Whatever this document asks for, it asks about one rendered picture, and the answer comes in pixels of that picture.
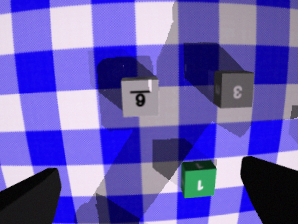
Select grey block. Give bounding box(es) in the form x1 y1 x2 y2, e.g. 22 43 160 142
121 76 160 116
213 71 255 109

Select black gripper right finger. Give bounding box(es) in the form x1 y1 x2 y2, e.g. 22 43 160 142
239 156 298 224

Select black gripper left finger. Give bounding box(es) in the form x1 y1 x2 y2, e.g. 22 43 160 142
0 168 61 224

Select green block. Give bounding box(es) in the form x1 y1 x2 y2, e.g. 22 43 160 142
181 160 217 198

